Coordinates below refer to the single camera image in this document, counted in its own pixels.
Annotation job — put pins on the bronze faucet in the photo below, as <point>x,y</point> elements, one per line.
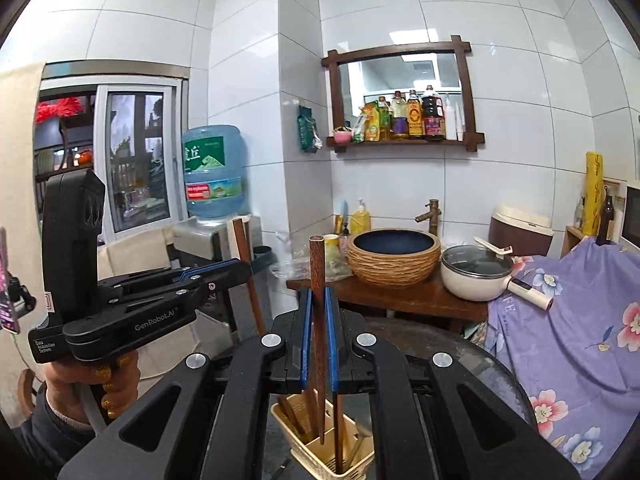
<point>431,216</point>

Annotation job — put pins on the woven basin sink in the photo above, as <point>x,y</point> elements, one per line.
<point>393,257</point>

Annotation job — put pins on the brown chopstick pair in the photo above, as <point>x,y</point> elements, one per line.
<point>338,432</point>

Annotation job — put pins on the dark soy sauce bottle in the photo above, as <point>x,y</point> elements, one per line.
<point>433,114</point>

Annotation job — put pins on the green hanging packet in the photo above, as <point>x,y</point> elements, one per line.
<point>307,130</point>

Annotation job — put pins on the clear plastic bag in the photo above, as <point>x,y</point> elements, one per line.
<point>293,263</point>

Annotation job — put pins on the water dispenser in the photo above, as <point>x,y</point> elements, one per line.
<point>197,243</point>

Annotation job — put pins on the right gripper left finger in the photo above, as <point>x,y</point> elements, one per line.
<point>206,419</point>

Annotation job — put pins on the white microwave oven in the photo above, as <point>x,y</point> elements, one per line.
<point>630,232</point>

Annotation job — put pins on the hand with gold nails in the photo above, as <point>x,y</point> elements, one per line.
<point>119,385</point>

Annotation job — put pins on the wooden wall shelf mirror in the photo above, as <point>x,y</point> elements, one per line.
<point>376,94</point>

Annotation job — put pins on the black chopstick gold band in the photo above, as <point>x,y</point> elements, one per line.
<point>281,469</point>

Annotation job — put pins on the brown glass bottle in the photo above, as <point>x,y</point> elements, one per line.
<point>607,218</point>

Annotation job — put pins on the window with frame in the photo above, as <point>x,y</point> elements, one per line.
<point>123,120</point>

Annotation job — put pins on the wooden sink counter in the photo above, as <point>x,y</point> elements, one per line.
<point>428,302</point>

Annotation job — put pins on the round glass table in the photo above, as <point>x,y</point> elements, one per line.
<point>419,342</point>

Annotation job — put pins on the cream plastic utensil holder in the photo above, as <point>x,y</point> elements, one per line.
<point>318,459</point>

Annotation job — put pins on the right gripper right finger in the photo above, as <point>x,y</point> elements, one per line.
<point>433,419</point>

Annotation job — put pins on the purple floral cloth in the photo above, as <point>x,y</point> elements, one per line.
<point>578,360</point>

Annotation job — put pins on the long brown chopstick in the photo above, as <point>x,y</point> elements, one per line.
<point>244,253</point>

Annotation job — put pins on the yellow wrap roll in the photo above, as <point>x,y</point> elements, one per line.
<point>593,193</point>

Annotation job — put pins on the teal cup holder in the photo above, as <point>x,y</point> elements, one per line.
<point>264,257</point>

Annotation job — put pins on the blue water jug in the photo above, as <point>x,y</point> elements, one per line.
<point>214,160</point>

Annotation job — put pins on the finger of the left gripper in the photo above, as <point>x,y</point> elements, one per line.
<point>229,272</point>
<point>175,301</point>

